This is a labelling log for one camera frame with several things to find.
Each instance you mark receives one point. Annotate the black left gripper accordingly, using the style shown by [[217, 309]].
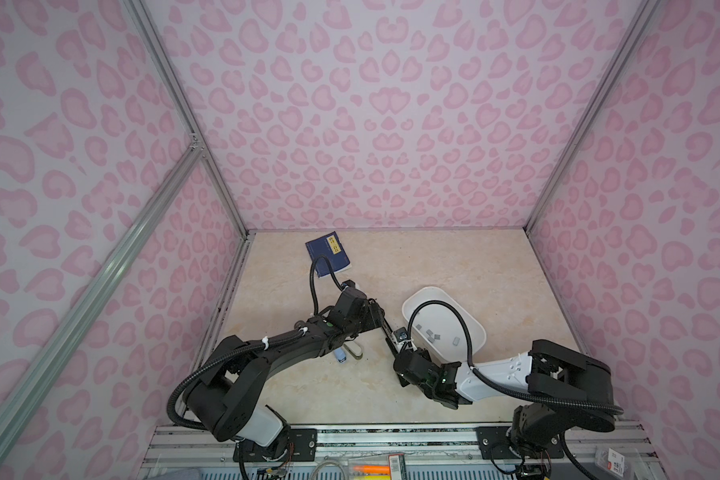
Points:
[[373, 315]]

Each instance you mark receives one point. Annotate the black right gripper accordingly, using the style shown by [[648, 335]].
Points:
[[401, 378]]

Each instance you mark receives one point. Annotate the white plastic tray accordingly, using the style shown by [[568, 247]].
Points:
[[439, 328]]

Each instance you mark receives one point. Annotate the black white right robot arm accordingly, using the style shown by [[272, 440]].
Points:
[[559, 388]]

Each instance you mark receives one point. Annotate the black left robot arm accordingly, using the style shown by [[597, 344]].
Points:
[[221, 397]]

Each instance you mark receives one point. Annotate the blue book yellow label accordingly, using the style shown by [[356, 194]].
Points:
[[330, 247]]

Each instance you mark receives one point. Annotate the orange marker pen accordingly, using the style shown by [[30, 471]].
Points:
[[372, 469]]

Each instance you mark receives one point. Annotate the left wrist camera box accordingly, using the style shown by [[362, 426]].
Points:
[[348, 283]]

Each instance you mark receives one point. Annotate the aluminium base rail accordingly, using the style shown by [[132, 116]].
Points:
[[469, 451]]

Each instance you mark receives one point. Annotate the aluminium frame corner post left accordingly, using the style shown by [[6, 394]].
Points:
[[157, 51]]

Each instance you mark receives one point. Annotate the aluminium frame corner post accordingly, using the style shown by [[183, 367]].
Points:
[[639, 27], [157, 51]]

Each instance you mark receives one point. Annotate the aluminium diagonal frame bar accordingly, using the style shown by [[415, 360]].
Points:
[[40, 376]]

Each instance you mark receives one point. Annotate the aluminium frame corner post right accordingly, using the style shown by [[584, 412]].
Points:
[[639, 27]]

